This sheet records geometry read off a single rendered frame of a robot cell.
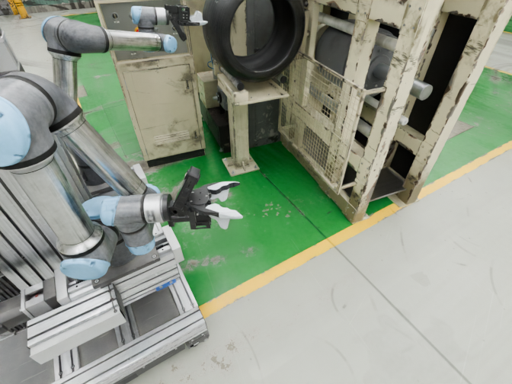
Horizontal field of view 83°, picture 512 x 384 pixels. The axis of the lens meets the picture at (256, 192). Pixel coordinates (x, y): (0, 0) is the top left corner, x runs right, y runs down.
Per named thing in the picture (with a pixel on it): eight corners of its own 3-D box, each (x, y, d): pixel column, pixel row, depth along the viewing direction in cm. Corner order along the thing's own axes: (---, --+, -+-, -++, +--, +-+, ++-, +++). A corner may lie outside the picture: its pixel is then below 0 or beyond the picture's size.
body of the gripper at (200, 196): (214, 210, 82) (171, 213, 81) (211, 185, 77) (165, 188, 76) (213, 228, 75) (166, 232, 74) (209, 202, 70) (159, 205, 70)
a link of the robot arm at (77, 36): (72, 21, 100) (178, 31, 137) (55, 17, 104) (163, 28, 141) (78, 58, 105) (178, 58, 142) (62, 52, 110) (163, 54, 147)
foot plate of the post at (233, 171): (222, 159, 267) (221, 156, 265) (248, 153, 275) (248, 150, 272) (231, 177, 249) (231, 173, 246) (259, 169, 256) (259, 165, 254)
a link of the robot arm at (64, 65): (62, 156, 125) (57, 14, 104) (45, 145, 132) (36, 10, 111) (90, 153, 135) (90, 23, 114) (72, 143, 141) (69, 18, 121)
